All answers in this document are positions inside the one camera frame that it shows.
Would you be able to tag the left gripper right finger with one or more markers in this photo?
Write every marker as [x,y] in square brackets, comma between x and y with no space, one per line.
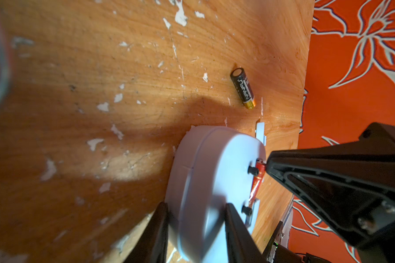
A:
[240,245]

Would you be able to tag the dark red AA battery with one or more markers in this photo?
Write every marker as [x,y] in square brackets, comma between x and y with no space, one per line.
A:
[258,172]

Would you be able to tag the black gold AA battery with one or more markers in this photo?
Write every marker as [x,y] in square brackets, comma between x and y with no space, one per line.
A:
[242,85]

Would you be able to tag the light blue battery cover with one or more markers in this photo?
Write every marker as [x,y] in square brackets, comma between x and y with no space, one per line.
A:
[259,132]

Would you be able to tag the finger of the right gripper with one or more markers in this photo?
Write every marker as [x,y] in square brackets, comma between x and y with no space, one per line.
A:
[351,187]

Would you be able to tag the light blue square alarm clock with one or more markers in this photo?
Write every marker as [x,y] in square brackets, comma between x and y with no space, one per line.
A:
[210,170]

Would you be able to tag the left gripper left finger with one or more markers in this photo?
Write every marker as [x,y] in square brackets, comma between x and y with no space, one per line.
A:
[152,245]

